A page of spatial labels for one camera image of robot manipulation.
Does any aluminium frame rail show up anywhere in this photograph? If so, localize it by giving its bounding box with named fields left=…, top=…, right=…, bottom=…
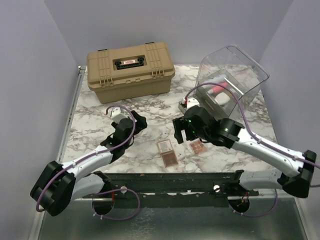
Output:
left=55, top=65, right=87, bottom=163

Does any tan plastic toolbox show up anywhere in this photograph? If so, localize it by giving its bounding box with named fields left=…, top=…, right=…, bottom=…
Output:
left=86, top=42, right=176, bottom=104

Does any orange eyeshadow palette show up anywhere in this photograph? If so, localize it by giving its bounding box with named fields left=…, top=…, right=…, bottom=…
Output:
left=189, top=140, right=207, bottom=156

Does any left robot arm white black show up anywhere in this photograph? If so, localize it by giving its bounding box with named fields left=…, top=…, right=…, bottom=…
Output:
left=30, top=108, right=148, bottom=217

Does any clear acrylic makeup organizer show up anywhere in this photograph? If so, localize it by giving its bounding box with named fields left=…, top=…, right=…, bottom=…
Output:
left=177, top=44, right=271, bottom=123

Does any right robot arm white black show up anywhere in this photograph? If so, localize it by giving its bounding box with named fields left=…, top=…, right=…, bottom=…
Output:
left=172, top=105, right=317, bottom=199

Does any pink tube with white cap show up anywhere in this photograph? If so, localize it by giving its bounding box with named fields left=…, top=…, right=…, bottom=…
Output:
left=207, top=82, right=228, bottom=95

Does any labelled compact box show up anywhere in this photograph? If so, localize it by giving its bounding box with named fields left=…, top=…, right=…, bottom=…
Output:
left=157, top=139, right=173, bottom=154

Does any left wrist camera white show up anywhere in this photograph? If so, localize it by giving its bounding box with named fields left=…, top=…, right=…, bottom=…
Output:
left=106, top=107, right=127, bottom=124

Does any white spray bottle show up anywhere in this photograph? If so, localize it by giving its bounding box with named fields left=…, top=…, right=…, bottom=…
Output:
left=212, top=74, right=227, bottom=84

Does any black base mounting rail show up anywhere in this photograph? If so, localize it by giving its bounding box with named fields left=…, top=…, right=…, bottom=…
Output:
left=93, top=170, right=259, bottom=209

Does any white egg-shaped sponge case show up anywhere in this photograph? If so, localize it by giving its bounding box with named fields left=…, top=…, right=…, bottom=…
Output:
left=214, top=92, right=230, bottom=106

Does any rose gold clear compact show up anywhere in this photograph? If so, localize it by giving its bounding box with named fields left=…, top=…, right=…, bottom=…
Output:
left=161, top=151, right=178, bottom=168

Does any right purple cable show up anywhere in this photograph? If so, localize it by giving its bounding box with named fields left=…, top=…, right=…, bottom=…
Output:
left=184, top=82, right=320, bottom=218

